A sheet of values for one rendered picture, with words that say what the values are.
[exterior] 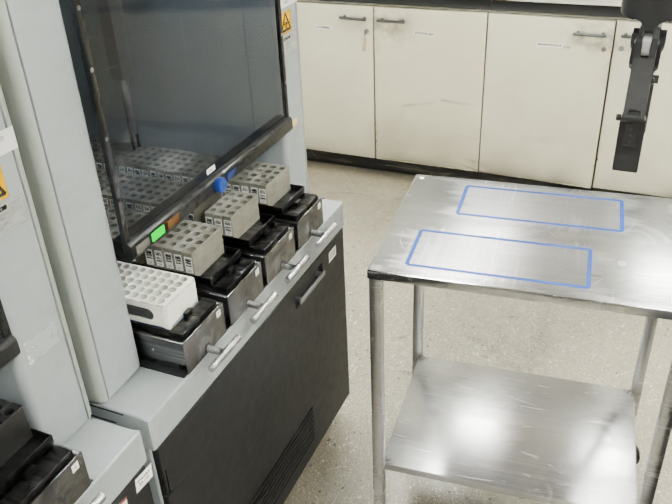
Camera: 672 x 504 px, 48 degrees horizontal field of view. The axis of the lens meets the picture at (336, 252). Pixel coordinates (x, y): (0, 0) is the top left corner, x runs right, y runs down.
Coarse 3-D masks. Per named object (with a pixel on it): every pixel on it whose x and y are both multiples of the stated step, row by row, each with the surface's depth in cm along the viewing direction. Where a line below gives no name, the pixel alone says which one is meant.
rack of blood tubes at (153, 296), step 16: (128, 272) 141; (144, 272) 140; (160, 272) 140; (128, 288) 136; (144, 288) 136; (160, 288) 136; (176, 288) 135; (192, 288) 137; (128, 304) 141; (144, 304) 132; (160, 304) 131; (176, 304) 133; (192, 304) 138; (144, 320) 134; (160, 320) 132; (176, 320) 134
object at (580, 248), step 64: (448, 192) 173; (512, 192) 172; (576, 192) 170; (384, 256) 150; (448, 256) 149; (512, 256) 148; (576, 256) 147; (640, 256) 146; (384, 384) 163; (448, 384) 197; (512, 384) 196; (576, 384) 195; (640, 384) 190; (384, 448) 172; (448, 448) 178; (512, 448) 177; (576, 448) 176
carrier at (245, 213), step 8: (240, 200) 160; (248, 200) 160; (256, 200) 163; (232, 208) 157; (240, 208) 157; (248, 208) 160; (256, 208) 163; (224, 216) 155; (232, 216) 154; (240, 216) 158; (248, 216) 161; (256, 216) 164; (224, 224) 156; (232, 224) 155; (240, 224) 158; (248, 224) 161; (232, 232) 156; (240, 232) 159
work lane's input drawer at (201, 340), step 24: (192, 312) 137; (216, 312) 139; (144, 336) 134; (168, 336) 133; (192, 336) 133; (216, 336) 141; (240, 336) 141; (168, 360) 134; (192, 360) 134; (216, 360) 135
